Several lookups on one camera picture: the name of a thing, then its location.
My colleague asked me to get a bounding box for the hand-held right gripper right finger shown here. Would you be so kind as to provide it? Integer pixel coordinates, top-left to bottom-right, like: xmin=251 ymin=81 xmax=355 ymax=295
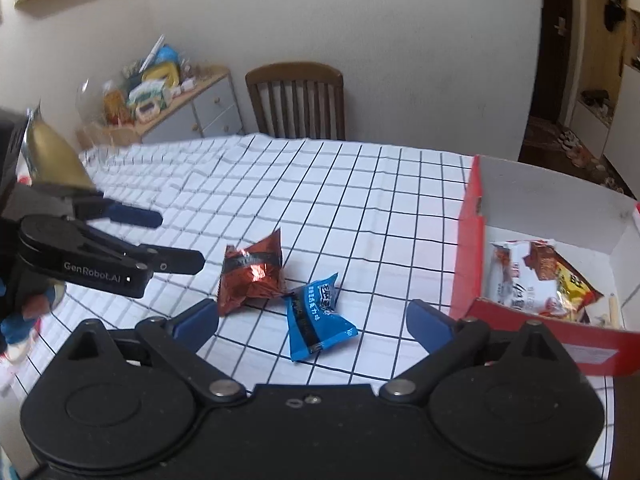
xmin=380 ymin=299 xmax=576 ymax=402

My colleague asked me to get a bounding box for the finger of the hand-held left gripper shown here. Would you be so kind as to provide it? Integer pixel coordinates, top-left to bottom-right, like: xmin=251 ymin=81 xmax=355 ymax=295
xmin=72 ymin=195 xmax=164 ymax=229
xmin=80 ymin=222 xmax=206 ymax=276

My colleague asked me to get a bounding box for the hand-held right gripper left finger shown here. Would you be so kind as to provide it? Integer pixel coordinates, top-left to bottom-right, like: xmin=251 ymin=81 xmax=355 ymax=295
xmin=60 ymin=299 xmax=249 ymax=404

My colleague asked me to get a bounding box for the brown foil snack packet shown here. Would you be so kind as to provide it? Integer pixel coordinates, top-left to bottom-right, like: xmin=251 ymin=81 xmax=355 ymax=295
xmin=217 ymin=227 xmax=287 ymax=317

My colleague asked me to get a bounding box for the red cardboard box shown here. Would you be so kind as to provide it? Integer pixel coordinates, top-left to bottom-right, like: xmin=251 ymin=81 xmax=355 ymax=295
xmin=449 ymin=155 xmax=640 ymax=377

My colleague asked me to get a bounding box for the white brown snack packet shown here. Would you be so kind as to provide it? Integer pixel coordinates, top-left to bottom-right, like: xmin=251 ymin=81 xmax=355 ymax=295
xmin=490 ymin=240 xmax=563 ymax=317

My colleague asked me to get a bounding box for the blue snack packet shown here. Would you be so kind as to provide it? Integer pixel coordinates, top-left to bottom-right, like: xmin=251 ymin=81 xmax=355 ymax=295
xmin=285 ymin=272 xmax=360 ymax=362

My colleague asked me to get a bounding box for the red yellow snack packet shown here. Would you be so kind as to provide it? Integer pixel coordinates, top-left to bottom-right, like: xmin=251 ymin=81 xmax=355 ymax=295
xmin=542 ymin=255 xmax=605 ymax=324

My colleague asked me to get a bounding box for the person's left hand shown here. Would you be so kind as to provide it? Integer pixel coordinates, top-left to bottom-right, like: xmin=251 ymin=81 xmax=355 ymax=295
xmin=0 ymin=280 xmax=68 ymax=362

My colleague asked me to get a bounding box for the gold foil packet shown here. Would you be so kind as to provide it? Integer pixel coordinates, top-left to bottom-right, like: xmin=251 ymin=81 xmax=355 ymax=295
xmin=22 ymin=105 xmax=104 ymax=197

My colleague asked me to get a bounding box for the pile of colourful packages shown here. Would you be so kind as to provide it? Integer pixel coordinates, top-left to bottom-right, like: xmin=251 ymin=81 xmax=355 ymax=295
xmin=75 ymin=35 xmax=211 ymax=126

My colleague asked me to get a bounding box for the wooden top sideboard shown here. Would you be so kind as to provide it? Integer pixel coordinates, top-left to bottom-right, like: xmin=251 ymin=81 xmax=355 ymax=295
xmin=75 ymin=65 xmax=246 ymax=149

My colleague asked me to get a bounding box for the white checked tablecloth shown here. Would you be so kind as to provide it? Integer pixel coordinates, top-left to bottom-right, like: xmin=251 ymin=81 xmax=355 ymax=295
xmin=0 ymin=132 xmax=617 ymax=480

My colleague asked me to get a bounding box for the wooden chair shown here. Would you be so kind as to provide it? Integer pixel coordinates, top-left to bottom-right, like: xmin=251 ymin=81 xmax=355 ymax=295
xmin=245 ymin=62 xmax=347 ymax=141

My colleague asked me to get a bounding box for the white open shoe shelf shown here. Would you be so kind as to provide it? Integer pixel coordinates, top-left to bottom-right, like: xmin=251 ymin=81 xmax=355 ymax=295
xmin=570 ymin=90 xmax=619 ymax=159

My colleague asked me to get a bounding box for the brown wooden door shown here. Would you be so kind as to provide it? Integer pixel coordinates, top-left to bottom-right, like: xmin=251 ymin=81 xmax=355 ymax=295
xmin=525 ymin=0 xmax=590 ymax=127

